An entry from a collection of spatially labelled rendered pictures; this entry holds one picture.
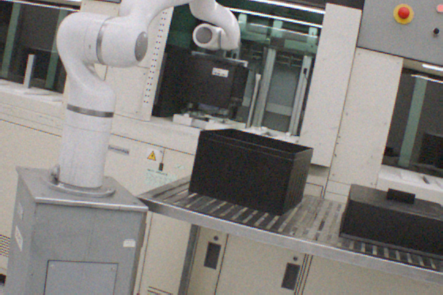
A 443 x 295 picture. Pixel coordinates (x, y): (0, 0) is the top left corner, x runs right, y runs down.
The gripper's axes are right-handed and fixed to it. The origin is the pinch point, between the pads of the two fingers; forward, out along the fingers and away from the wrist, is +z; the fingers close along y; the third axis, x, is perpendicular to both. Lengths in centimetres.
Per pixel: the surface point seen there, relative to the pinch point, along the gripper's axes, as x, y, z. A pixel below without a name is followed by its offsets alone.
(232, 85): -15.4, 9.7, -11.3
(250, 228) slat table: -46, 37, -94
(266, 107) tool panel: -24, 15, 57
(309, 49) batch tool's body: 6.0, 33.4, 17.7
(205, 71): -12.5, -2.1, -10.5
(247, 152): -31, 30, -75
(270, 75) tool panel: -8, 14, 53
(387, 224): -40, 70, -84
